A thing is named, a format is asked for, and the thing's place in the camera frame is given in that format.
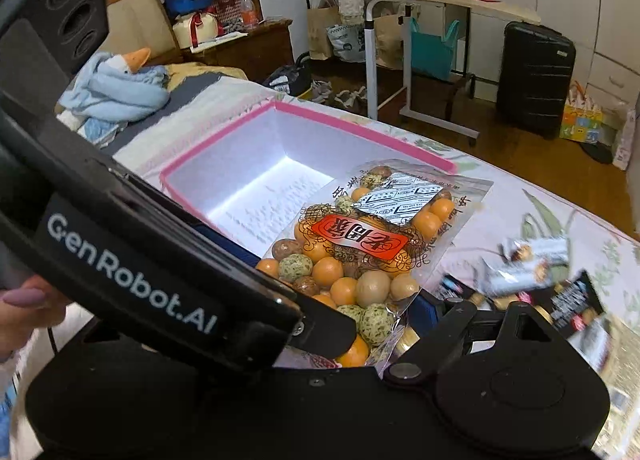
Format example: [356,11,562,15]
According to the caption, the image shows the black cracker pack under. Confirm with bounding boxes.
[436,273,487,309]

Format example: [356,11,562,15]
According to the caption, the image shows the silver snack bar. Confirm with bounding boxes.
[502,237,570,266]
[474,259,570,297]
[568,315,611,372]

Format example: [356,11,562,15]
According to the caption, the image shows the clear peanut bag red label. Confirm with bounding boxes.
[258,159,492,368]

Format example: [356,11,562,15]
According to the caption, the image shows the black cracker pack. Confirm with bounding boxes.
[516,269,604,339]

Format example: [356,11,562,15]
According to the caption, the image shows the beige noodle snack bag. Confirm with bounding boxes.
[592,313,639,459]

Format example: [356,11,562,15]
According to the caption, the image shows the silver snack bar top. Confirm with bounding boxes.
[502,237,570,266]

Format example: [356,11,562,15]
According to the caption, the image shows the person left hand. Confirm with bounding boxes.
[0,275,72,362]

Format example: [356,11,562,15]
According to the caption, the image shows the blue goose plush toy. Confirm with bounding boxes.
[56,48,170,147]

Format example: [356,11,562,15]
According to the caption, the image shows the pink cardboard box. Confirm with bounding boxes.
[160,101,457,264]

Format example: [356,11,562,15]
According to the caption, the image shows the floral bed sheet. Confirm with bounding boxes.
[8,76,640,460]

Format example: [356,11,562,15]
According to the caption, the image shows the wooden nightstand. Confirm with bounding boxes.
[181,19,294,84]

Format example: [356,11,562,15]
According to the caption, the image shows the teal shopping bag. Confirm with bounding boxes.
[410,19,460,80]

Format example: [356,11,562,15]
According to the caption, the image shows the black suitcase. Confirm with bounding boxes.
[496,21,576,139]

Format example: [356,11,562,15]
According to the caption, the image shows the brown paper bag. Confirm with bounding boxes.
[307,7,342,61]

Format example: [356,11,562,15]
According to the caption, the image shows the wooden rolling desk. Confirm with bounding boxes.
[363,0,541,146]

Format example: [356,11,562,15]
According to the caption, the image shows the white wardrobe drawers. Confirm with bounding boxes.
[466,0,640,106]

